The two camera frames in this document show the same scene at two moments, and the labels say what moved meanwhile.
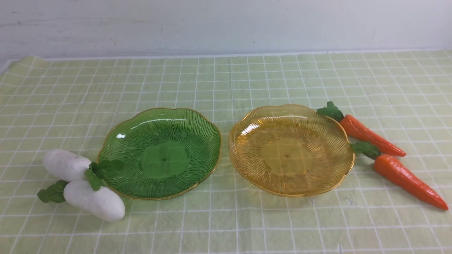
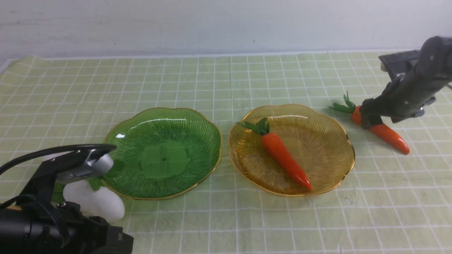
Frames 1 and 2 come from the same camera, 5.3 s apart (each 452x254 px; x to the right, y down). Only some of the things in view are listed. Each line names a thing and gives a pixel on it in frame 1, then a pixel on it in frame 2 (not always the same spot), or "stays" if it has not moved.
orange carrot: (387, 165) to (273, 144)
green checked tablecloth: (66, 102) stays
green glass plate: (167, 154) stays
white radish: (76, 194) stays
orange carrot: (356, 128) to (389, 138)
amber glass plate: (290, 150) stays
